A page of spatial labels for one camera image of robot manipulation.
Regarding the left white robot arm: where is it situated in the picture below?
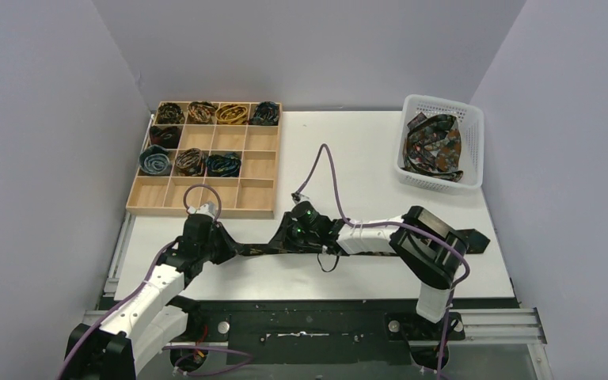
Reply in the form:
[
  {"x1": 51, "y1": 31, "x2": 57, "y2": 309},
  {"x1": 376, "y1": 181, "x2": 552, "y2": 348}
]
[{"x1": 57, "y1": 211, "x2": 225, "y2": 379}]

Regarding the maroon rolled tie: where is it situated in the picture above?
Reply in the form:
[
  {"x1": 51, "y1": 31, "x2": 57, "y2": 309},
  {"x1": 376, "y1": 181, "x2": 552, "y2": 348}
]
[{"x1": 149, "y1": 125, "x2": 182, "y2": 150}]

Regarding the brown patterned rolled tie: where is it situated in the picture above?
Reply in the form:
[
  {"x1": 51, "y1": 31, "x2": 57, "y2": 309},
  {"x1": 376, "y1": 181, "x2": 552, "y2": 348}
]
[{"x1": 174, "y1": 148, "x2": 207, "y2": 177}]

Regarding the dark blue rolled tie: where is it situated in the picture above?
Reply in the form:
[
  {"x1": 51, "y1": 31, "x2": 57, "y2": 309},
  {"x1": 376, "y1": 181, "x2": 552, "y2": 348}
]
[{"x1": 249, "y1": 101, "x2": 280, "y2": 126}]

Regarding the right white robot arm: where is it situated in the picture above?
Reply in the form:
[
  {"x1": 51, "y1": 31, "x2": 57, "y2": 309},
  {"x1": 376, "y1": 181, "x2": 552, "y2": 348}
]
[{"x1": 268, "y1": 201, "x2": 470, "y2": 323}]

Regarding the dark rolled tie top-left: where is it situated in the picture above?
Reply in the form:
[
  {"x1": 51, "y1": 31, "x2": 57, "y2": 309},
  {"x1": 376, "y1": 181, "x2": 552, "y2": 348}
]
[{"x1": 155, "y1": 102, "x2": 185, "y2": 125}]

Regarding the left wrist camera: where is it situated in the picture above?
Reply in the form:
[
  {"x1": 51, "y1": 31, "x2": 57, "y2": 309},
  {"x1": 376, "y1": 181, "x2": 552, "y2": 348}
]
[{"x1": 187, "y1": 202, "x2": 219, "y2": 220}]

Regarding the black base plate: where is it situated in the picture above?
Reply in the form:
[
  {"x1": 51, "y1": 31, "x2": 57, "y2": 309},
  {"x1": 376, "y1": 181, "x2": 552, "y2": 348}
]
[{"x1": 169, "y1": 296, "x2": 509, "y2": 368}]

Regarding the yellow rolled tie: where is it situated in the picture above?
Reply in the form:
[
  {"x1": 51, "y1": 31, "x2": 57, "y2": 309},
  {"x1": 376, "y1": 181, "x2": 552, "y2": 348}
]
[{"x1": 215, "y1": 103, "x2": 249, "y2": 125}]

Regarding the pile of patterned ties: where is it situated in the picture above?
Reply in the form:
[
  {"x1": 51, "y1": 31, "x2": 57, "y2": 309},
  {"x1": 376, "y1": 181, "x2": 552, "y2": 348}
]
[{"x1": 400, "y1": 112, "x2": 464, "y2": 183}]

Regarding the wooden compartment tray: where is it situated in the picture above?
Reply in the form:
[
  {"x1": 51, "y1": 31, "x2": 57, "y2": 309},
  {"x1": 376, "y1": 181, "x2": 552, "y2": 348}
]
[{"x1": 126, "y1": 101, "x2": 283, "y2": 219}]

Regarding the teal dark rolled tie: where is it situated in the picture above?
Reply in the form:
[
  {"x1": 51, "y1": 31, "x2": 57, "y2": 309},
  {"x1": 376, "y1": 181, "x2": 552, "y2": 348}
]
[{"x1": 206, "y1": 152, "x2": 241, "y2": 177}]

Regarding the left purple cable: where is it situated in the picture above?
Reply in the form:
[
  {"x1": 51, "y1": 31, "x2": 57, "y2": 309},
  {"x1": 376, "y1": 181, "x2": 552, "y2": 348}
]
[{"x1": 57, "y1": 183, "x2": 255, "y2": 380}]

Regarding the light blue rolled tie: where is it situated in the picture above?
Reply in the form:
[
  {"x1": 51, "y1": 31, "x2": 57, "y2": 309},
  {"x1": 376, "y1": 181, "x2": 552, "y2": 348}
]
[{"x1": 139, "y1": 145, "x2": 173, "y2": 177}]

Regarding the white plastic basket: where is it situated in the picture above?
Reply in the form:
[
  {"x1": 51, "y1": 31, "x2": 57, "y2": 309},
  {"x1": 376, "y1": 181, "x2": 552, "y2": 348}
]
[{"x1": 394, "y1": 94, "x2": 485, "y2": 195}]

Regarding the black gold floral tie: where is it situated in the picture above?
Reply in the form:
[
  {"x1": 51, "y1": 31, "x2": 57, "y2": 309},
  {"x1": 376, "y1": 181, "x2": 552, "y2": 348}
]
[{"x1": 237, "y1": 229, "x2": 491, "y2": 257}]

